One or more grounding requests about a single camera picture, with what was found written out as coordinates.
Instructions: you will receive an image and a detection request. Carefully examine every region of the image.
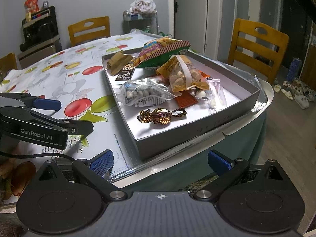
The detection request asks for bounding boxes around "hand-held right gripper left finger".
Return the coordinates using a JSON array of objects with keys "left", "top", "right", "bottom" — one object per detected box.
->
[{"left": 32, "top": 149, "right": 128, "bottom": 201}]

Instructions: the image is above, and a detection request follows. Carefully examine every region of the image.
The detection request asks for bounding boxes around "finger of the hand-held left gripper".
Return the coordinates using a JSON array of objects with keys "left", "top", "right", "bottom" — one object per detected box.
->
[
  {"left": 59, "top": 119, "right": 94, "bottom": 137},
  {"left": 16, "top": 94, "right": 62, "bottom": 112}
]

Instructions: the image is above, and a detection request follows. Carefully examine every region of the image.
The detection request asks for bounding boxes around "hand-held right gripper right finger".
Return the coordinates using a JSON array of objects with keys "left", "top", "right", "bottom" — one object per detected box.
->
[{"left": 193, "top": 149, "right": 289, "bottom": 200}]

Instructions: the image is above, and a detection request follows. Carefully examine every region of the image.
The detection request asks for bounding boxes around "clear small packet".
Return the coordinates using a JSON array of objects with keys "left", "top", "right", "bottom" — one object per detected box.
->
[{"left": 204, "top": 77, "right": 227, "bottom": 115}]

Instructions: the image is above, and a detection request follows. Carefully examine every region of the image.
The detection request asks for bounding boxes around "grey cardboard box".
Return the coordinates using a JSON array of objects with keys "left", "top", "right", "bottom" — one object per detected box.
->
[{"left": 101, "top": 39, "right": 261, "bottom": 161}]

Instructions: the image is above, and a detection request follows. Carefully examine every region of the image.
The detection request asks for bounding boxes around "dark snack bar packet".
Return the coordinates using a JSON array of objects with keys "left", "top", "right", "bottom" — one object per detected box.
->
[{"left": 114, "top": 63, "right": 137, "bottom": 82}]

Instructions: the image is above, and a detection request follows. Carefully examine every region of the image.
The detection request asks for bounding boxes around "red-orange snack bar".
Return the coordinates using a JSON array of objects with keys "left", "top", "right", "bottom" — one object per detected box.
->
[{"left": 173, "top": 89, "right": 200, "bottom": 108}]

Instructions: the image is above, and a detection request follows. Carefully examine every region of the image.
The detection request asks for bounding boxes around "brown candy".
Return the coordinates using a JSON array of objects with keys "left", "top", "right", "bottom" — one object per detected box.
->
[{"left": 136, "top": 107, "right": 188, "bottom": 127}]

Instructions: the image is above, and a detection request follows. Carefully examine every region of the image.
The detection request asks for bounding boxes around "clear pistachio bag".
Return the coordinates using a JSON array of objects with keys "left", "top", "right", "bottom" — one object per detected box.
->
[{"left": 116, "top": 78, "right": 176, "bottom": 107}]

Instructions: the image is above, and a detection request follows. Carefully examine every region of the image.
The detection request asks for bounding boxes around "gold brown packet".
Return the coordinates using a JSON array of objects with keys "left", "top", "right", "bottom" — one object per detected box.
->
[{"left": 107, "top": 50, "right": 132, "bottom": 76}]

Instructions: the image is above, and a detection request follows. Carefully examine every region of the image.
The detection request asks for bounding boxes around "peanut bag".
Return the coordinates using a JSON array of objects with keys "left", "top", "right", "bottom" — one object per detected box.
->
[{"left": 156, "top": 55, "right": 210, "bottom": 92}]

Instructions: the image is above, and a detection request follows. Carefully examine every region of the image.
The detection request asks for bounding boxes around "green cracker snack bag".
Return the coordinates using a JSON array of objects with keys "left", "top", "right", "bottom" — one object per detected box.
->
[{"left": 134, "top": 37, "right": 192, "bottom": 70}]

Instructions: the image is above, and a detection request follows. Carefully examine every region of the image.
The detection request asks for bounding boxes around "wooden chair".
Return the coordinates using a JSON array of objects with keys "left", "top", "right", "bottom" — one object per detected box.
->
[
  {"left": 227, "top": 18, "right": 290, "bottom": 86},
  {"left": 0, "top": 53, "right": 18, "bottom": 73},
  {"left": 68, "top": 16, "right": 111, "bottom": 47}
]

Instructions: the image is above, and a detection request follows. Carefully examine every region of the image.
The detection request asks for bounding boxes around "black water dispenser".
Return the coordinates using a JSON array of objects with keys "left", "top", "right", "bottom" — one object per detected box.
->
[{"left": 17, "top": 5, "right": 63, "bottom": 68}]

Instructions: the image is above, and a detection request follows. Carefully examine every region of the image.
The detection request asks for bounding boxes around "red snack bag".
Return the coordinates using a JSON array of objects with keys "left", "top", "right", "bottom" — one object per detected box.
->
[{"left": 24, "top": 0, "right": 40, "bottom": 14}]

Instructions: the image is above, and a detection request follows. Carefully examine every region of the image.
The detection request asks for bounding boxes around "pile of shoes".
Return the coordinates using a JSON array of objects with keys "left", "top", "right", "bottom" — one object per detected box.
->
[{"left": 274, "top": 77, "right": 316, "bottom": 109}]

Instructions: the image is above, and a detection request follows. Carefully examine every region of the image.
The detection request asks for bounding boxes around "metal storage cart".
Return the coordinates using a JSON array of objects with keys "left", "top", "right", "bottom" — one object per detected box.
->
[{"left": 123, "top": 8, "right": 158, "bottom": 34}]

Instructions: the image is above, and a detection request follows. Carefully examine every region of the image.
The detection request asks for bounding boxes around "stack of blue boxes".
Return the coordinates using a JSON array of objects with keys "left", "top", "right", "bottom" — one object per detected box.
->
[{"left": 288, "top": 57, "right": 302, "bottom": 79}]

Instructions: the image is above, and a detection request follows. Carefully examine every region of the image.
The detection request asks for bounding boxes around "brown wooden cabinet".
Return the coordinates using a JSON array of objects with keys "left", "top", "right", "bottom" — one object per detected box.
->
[{"left": 300, "top": 43, "right": 316, "bottom": 84}]

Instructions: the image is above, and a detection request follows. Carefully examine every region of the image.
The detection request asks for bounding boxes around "white plastic bag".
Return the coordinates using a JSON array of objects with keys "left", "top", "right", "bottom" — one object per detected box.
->
[{"left": 129, "top": 0, "right": 157, "bottom": 15}]

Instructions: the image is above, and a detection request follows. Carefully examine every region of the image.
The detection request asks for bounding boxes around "white door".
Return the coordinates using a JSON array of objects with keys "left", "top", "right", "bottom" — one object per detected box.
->
[{"left": 174, "top": 0, "right": 210, "bottom": 55}]

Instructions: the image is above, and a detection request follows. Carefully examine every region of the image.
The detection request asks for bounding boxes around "dark entrance door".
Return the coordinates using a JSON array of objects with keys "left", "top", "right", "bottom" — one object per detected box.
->
[{"left": 280, "top": 0, "right": 313, "bottom": 67}]

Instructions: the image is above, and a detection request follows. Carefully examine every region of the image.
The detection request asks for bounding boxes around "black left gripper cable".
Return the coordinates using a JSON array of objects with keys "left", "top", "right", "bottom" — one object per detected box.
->
[{"left": 0, "top": 150, "right": 76, "bottom": 162}]

